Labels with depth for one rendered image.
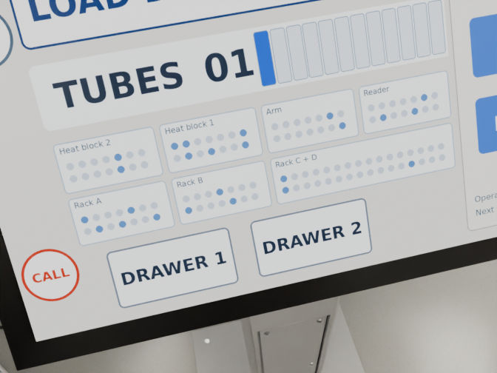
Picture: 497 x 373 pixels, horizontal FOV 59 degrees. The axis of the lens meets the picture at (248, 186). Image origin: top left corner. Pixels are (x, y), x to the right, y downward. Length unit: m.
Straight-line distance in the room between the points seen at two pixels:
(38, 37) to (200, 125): 0.12
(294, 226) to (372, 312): 1.10
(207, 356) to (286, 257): 1.01
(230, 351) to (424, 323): 0.58
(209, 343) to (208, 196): 1.04
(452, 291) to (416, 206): 1.16
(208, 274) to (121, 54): 0.17
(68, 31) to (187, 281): 0.20
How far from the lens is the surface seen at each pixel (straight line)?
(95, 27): 0.33
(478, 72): 0.39
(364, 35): 0.35
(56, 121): 0.33
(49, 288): 0.36
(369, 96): 0.35
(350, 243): 0.36
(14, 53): 0.34
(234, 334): 1.35
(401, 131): 0.36
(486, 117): 0.39
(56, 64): 0.33
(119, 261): 0.35
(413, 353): 1.42
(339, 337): 1.35
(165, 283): 0.35
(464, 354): 1.46
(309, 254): 0.35
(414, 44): 0.36
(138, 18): 0.33
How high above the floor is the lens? 1.30
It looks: 52 degrees down
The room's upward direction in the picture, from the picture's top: 5 degrees counter-clockwise
